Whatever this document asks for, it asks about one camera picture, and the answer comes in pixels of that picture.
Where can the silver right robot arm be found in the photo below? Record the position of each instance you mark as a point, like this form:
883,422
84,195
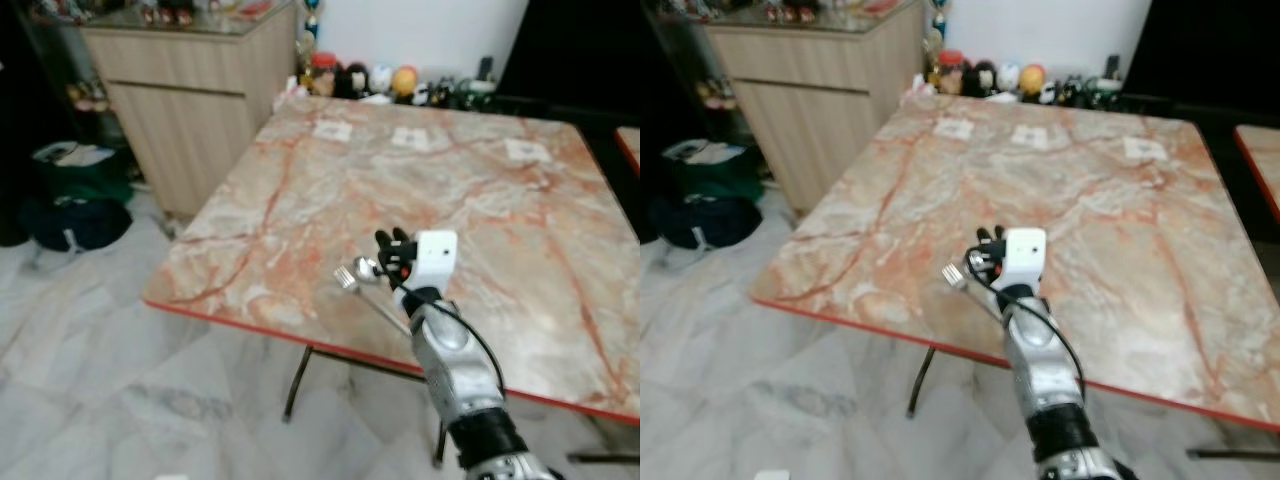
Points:
452,370
1040,370

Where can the marble table with red edge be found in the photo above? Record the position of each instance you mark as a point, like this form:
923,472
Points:
1080,190
420,190

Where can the white paper tag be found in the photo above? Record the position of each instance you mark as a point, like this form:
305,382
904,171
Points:
411,139
333,131
953,128
1031,136

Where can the yellow round toy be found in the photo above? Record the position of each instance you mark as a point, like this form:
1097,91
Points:
1033,79
405,82

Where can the black plush toy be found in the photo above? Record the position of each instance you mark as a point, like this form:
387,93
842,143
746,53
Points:
352,80
983,77

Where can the white plush toy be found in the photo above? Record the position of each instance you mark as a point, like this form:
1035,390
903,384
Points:
381,78
1008,75

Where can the red hat toy figure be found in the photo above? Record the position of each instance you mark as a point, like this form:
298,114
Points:
322,74
950,71

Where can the light wooden cabinet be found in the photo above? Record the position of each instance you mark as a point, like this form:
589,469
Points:
190,100
815,100

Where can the red edged side table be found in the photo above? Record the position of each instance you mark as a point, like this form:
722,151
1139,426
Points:
629,148
1262,165

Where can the green bag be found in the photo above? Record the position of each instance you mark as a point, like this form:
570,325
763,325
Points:
712,170
80,172

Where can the dark blue bag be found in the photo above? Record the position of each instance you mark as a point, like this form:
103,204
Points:
702,222
75,224

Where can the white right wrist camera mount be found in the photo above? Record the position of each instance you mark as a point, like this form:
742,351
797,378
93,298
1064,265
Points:
1026,252
437,256

